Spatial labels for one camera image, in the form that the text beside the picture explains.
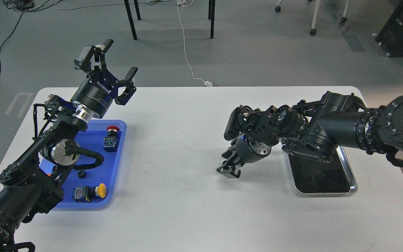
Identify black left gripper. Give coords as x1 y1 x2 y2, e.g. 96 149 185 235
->
71 39 139 119

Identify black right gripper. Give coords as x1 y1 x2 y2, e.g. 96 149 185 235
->
216 135 271 179

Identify small black gear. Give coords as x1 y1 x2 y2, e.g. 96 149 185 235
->
77 170 87 179

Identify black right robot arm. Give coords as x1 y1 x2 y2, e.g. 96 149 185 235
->
217 91 403 178

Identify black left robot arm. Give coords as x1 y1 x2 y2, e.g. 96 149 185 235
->
0 39 138 252

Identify silver metal tray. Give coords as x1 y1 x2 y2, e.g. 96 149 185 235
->
288 146 358 197

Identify blue plastic tray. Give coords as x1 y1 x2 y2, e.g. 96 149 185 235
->
53 119 127 210

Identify black table legs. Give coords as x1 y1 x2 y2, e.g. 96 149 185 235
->
124 0 216 41

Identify white rolling chair base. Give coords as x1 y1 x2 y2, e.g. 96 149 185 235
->
275 0 350 36

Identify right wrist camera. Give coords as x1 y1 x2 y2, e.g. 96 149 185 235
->
224 105 262 141

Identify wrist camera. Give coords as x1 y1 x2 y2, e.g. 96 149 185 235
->
43 94 72 121
224 105 262 141

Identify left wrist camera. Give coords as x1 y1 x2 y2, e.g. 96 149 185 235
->
43 94 72 121

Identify red push button switch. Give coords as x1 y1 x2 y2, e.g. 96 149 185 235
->
103 125 120 153

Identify white cable on floor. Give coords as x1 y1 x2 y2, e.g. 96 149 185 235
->
55 0 213 87

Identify yellow push button switch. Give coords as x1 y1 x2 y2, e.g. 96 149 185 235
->
72 183 107 202

